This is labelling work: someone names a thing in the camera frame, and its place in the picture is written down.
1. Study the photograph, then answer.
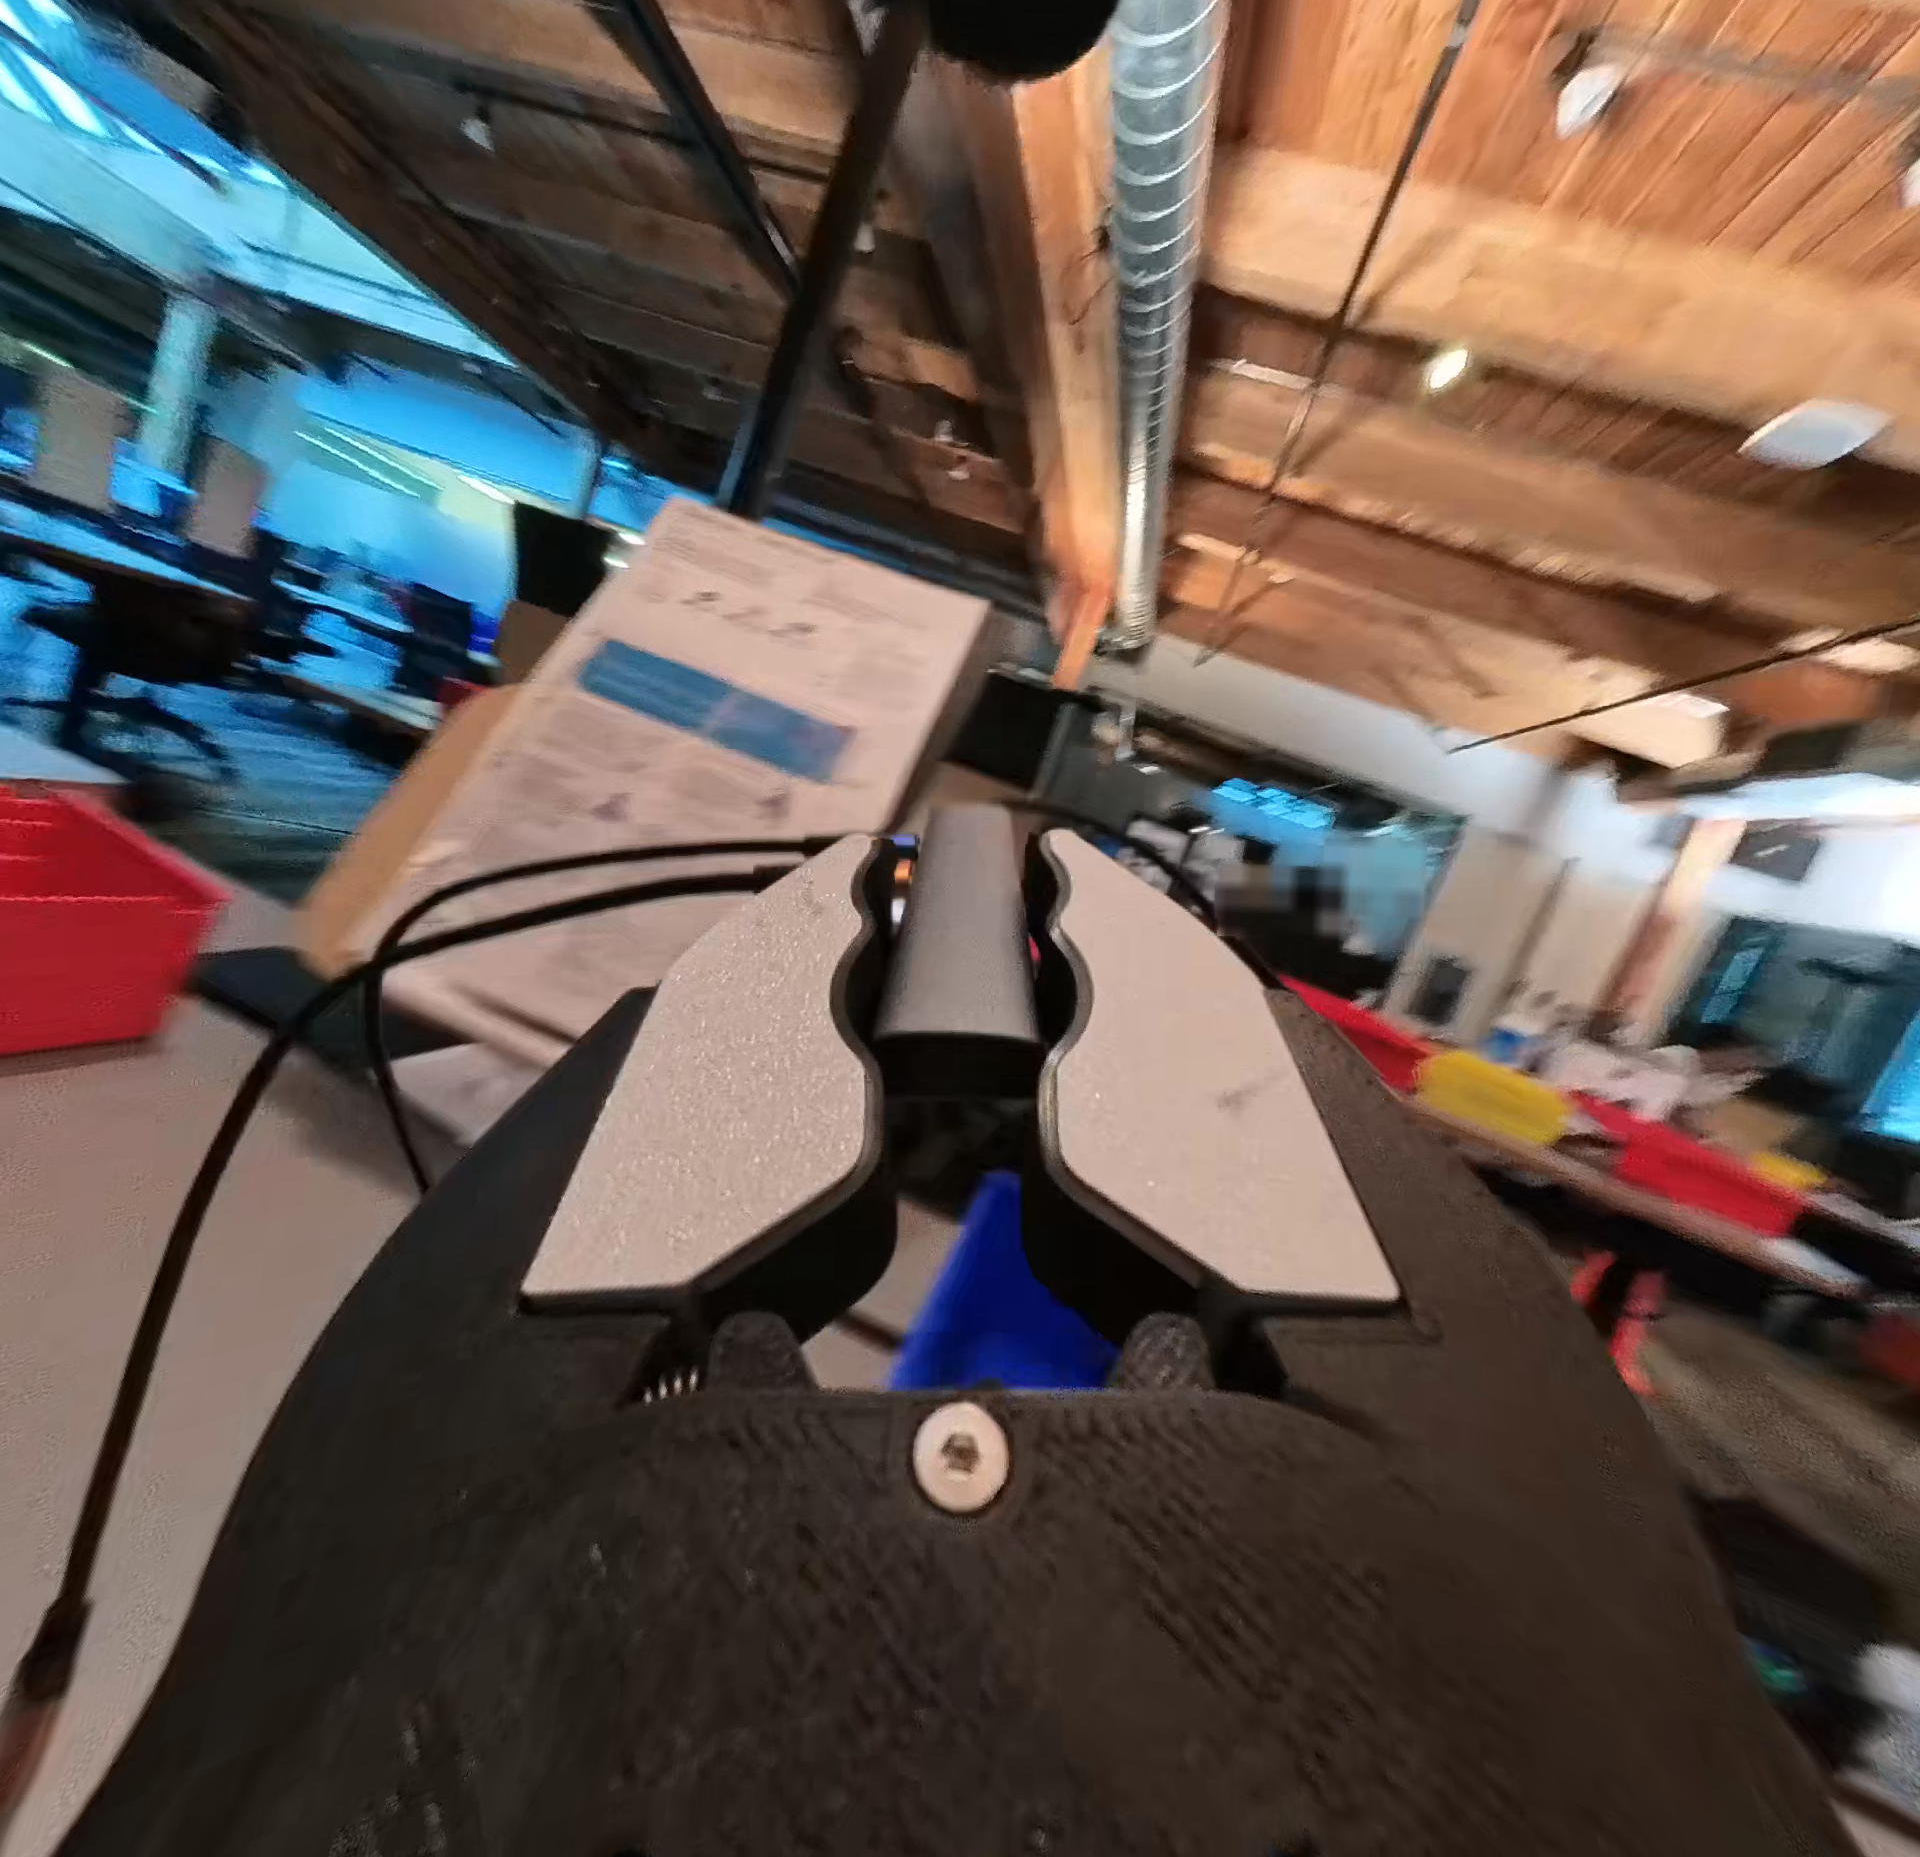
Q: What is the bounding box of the black office chair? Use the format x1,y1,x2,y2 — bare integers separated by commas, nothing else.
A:
21,588,250,799

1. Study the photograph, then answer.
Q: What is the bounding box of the red plastic bin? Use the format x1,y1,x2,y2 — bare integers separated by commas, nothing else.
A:
0,780,230,1059

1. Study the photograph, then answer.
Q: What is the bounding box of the black rectangular adapter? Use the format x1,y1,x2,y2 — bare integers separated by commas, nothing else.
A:
875,803,1040,1096

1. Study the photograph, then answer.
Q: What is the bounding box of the blue plastic bin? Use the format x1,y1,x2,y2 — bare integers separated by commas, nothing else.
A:
889,1170,1124,1395

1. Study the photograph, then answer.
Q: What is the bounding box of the short black cable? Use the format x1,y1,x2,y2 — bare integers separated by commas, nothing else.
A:
365,863,798,1192

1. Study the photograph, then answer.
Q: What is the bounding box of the black metal pole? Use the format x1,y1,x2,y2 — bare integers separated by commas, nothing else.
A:
727,0,927,522

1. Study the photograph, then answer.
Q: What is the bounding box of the yellow plastic bin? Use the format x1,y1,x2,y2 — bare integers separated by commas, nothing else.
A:
1414,1049,1572,1147

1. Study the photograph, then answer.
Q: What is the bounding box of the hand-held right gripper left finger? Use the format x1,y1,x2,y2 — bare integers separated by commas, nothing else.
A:
519,832,901,1380

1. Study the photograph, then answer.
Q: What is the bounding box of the background wooden table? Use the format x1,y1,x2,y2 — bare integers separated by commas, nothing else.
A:
1403,1082,1920,1306

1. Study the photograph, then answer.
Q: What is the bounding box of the red bin on background table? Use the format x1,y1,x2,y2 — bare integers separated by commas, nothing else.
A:
1617,1118,1810,1238

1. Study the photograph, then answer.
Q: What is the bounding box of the long black cable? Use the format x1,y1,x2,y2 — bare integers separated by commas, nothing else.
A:
0,832,847,1775

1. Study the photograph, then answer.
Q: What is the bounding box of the grey desk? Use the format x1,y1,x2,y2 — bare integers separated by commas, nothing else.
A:
0,722,938,1857

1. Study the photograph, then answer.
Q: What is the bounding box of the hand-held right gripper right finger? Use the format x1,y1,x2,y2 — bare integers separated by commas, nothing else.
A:
1031,829,1406,1321

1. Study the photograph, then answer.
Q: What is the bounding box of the silver ventilation duct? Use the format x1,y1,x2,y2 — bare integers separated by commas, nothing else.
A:
1098,0,1242,653

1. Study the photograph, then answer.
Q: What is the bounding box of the printed instruction sign board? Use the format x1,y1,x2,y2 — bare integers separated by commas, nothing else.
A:
295,496,1002,1051

